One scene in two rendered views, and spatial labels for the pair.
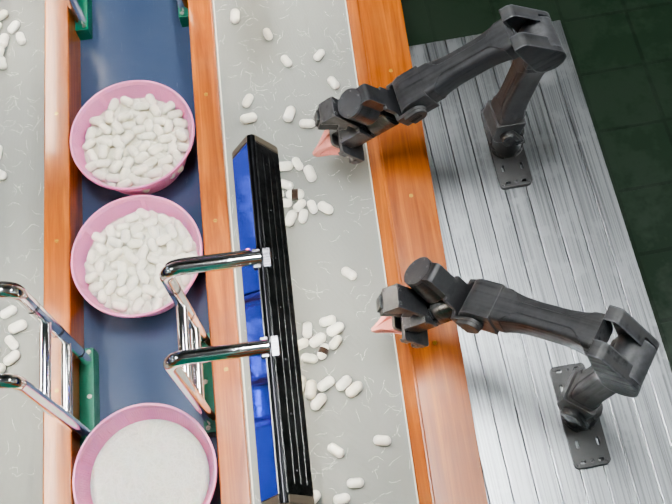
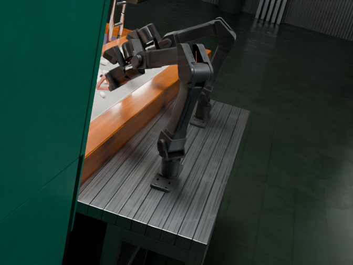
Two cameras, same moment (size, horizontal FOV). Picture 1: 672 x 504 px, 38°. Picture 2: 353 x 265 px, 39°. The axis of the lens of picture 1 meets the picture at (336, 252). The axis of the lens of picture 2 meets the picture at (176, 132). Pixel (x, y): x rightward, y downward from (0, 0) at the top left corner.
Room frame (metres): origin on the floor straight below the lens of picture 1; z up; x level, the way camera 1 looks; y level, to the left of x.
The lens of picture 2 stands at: (-1.07, -0.69, 1.49)
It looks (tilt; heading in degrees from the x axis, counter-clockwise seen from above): 24 degrees down; 11
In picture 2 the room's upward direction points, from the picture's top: 14 degrees clockwise
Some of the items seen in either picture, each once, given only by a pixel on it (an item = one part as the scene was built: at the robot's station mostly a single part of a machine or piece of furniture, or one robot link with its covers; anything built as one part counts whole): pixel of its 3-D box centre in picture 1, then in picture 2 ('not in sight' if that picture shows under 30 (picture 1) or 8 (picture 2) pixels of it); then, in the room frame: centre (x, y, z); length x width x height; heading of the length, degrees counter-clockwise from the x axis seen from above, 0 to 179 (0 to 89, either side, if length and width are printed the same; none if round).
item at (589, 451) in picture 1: (582, 410); (169, 166); (0.40, -0.42, 0.71); 0.20 x 0.07 x 0.08; 2
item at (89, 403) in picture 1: (12, 376); not in sight; (0.56, 0.60, 0.90); 0.20 x 0.19 x 0.45; 179
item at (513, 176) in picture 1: (507, 138); (203, 111); (1.00, -0.40, 0.71); 0.20 x 0.07 x 0.08; 2
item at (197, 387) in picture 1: (235, 348); not in sight; (0.55, 0.20, 0.90); 0.20 x 0.19 x 0.45; 179
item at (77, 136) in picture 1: (137, 144); not in sight; (1.10, 0.39, 0.72); 0.27 x 0.27 x 0.10
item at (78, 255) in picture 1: (141, 263); not in sight; (0.82, 0.40, 0.72); 0.27 x 0.27 x 0.10
